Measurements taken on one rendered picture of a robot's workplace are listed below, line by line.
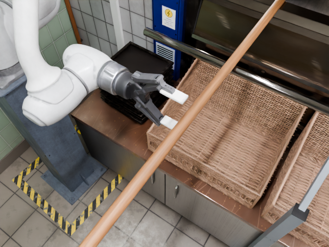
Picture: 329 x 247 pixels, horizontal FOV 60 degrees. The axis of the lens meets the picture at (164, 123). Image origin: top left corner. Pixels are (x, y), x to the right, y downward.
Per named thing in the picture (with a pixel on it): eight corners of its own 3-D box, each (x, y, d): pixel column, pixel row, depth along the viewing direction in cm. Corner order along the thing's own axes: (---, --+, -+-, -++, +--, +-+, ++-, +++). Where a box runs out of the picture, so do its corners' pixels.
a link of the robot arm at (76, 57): (121, 76, 92) (93, 103, 86) (85, 57, 97) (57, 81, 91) (115, 50, 83) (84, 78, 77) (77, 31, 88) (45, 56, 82)
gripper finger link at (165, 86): (158, 83, 74) (158, 74, 72) (175, 91, 72) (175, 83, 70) (155, 86, 73) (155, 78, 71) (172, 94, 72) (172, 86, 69)
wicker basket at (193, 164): (194, 87, 164) (199, 50, 141) (290, 133, 146) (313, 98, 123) (145, 149, 141) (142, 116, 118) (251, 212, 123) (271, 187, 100)
